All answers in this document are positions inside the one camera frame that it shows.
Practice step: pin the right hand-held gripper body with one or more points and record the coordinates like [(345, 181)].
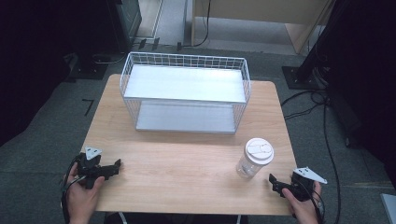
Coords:
[(302, 186)]

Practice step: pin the light wooden desk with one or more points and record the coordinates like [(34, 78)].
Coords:
[(255, 11)]

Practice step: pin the person's dark trousers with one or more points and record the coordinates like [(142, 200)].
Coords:
[(177, 219)]

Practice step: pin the person's right hand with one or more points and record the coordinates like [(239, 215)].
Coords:
[(305, 211)]

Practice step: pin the black stand with base plate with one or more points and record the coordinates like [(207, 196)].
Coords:
[(311, 67)]

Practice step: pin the clear bottle with white lid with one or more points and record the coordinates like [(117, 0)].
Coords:
[(258, 151)]

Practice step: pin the black floor base plate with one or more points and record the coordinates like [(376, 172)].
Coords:
[(88, 70)]

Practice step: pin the black cabinet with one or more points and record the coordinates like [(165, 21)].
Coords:
[(126, 25)]

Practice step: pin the white table leg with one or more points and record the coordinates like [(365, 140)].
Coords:
[(238, 219), (123, 217)]

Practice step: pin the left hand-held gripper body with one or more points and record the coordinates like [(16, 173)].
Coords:
[(90, 169)]

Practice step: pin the white flat panel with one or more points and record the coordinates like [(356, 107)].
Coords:
[(390, 208)]

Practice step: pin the person's left hand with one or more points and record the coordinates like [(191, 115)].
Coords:
[(80, 199)]

